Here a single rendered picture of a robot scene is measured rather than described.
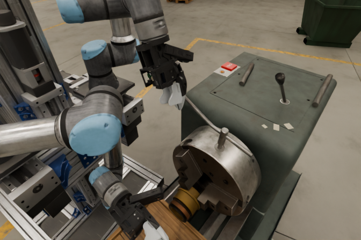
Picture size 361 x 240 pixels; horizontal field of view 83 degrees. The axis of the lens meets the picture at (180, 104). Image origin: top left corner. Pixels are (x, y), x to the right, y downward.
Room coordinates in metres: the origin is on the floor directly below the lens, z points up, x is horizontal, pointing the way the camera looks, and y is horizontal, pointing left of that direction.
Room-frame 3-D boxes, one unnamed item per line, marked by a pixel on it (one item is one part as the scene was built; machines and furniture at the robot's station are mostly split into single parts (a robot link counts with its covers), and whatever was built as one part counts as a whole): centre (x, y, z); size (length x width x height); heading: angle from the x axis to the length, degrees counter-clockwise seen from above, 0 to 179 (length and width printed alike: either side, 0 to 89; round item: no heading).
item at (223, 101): (0.75, -0.37, 1.06); 0.59 x 0.48 x 0.39; 138
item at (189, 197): (0.32, -0.02, 1.08); 0.09 x 0.09 x 0.09; 50
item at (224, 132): (0.42, -0.13, 1.26); 0.02 x 0.02 x 0.12
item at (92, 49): (0.89, 0.39, 1.33); 0.13 x 0.12 x 0.14; 114
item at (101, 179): (0.40, 0.27, 1.07); 0.11 x 0.08 x 0.09; 48
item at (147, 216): (0.26, 0.10, 1.10); 0.09 x 0.02 x 0.05; 48
